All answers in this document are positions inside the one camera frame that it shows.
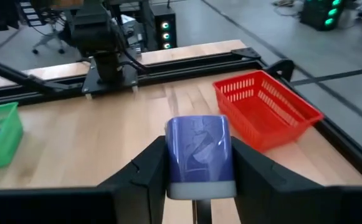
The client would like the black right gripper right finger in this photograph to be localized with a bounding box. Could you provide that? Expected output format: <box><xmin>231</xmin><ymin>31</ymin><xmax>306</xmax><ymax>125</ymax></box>
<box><xmin>231</xmin><ymin>136</ymin><xmax>328</xmax><ymax>224</ymax></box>

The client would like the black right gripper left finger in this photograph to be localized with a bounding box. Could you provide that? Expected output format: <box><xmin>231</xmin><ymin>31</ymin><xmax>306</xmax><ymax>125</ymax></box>
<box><xmin>98</xmin><ymin>135</ymin><xmax>170</xmax><ymax>224</ymax></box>

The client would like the red plastic basket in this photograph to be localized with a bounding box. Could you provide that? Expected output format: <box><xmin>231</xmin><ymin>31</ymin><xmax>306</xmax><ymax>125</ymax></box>
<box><xmin>212</xmin><ymin>70</ymin><xmax>325</xmax><ymax>152</ymax></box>

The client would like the office chair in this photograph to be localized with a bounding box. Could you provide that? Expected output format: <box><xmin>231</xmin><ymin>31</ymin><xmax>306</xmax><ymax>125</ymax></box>
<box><xmin>31</xmin><ymin>21</ymin><xmax>68</xmax><ymax>55</ymax></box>

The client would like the green plastic basket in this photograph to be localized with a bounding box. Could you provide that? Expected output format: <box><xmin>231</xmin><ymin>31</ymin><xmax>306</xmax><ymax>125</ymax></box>
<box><xmin>0</xmin><ymin>101</ymin><xmax>24</xmax><ymax>173</ymax></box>

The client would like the black computer tower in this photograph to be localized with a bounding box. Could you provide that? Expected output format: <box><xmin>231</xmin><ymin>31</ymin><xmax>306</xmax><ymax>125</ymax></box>
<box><xmin>151</xmin><ymin>4</ymin><xmax>178</xmax><ymax>50</ymax></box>

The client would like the green-lit computer case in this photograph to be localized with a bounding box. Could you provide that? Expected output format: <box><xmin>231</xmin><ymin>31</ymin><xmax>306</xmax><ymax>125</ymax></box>
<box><xmin>298</xmin><ymin>0</ymin><xmax>346</xmax><ymax>32</ymax></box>

